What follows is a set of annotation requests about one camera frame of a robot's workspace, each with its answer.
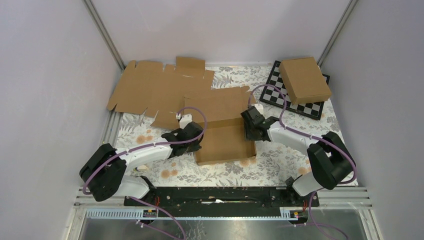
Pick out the closed brown cardboard box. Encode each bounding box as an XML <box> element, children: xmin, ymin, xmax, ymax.
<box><xmin>279</xmin><ymin>56</ymin><xmax>332</xmax><ymax>105</ymax></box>

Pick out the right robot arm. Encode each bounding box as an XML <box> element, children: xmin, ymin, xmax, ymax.
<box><xmin>240</xmin><ymin>104</ymin><xmax>357</xmax><ymax>206</ymax></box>

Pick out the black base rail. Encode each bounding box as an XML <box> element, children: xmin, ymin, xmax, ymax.
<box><xmin>124</xmin><ymin>186</ymin><xmax>320</xmax><ymax>218</ymax></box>

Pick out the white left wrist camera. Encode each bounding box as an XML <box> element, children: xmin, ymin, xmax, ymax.
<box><xmin>176</xmin><ymin>113</ymin><xmax>193</xmax><ymax>129</ymax></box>

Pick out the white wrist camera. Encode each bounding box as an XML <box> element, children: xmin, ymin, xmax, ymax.
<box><xmin>251</xmin><ymin>103</ymin><xmax>264</xmax><ymax>115</ymax></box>
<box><xmin>176</xmin><ymin>113</ymin><xmax>193</xmax><ymax>129</ymax></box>

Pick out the black white chessboard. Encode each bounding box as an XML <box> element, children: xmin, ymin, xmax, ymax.
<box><xmin>259</xmin><ymin>60</ymin><xmax>325</xmax><ymax>120</ymax></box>

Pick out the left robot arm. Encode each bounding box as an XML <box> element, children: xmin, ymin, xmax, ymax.
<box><xmin>79</xmin><ymin>121</ymin><xmax>205</xmax><ymax>206</ymax></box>

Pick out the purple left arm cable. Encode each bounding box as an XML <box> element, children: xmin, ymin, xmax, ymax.
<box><xmin>82</xmin><ymin>106</ymin><xmax>209</xmax><ymax>240</ymax></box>

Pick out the flat cardboard sheet stack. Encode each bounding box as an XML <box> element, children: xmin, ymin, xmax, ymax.
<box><xmin>107</xmin><ymin>56</ymin><xmax>215</xmax><ymax>129</ymax></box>

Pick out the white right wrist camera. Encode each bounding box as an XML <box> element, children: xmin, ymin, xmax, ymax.
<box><xmin>251</xmin><ymin>103</ymin><xmax>264</xmax><ymax>115</ymax></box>

